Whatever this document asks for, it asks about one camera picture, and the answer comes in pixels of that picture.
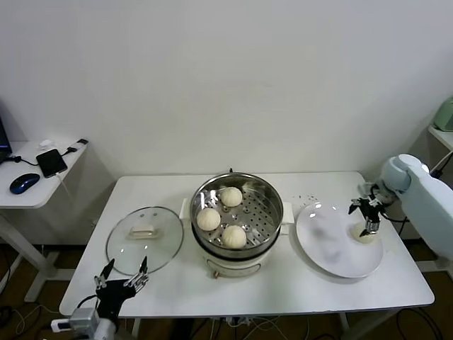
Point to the pale green appliance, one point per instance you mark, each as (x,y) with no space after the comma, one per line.
(445,117)

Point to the round glass pot lid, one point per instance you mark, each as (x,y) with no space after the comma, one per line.
(159,244)

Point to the white electric cooking pot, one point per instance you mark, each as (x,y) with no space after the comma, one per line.
(240,263)

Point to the white small table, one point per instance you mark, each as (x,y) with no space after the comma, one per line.
(444,140)

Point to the perforated steel steamer basket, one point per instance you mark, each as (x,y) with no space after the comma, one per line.
(203,198)

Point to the white rounded desk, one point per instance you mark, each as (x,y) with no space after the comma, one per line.
(21,200)

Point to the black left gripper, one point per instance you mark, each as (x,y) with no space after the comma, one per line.
(113,294)

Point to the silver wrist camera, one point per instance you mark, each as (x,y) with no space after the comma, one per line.
(374,200)
(85,318)

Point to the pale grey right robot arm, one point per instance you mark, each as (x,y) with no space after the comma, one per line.
(424,191)

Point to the white steamed baozi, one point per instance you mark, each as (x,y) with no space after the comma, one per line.
(233,236)
(231,196)
(209,219)
(355,232)

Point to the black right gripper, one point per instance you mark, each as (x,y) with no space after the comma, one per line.
(371,214)

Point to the white power strip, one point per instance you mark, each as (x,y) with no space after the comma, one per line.
(239,321)

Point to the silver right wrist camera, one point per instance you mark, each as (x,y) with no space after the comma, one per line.
(374,200)

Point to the blue computer mouse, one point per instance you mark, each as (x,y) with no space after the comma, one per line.
(24,182)

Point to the black smartphone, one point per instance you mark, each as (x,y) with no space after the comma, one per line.
(52,162)

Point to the white round plate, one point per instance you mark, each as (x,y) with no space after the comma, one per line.
(332,244)

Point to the white earbuds case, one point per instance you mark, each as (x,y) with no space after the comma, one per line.
(45,143)

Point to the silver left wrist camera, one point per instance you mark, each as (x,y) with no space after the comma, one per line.
(85,318)

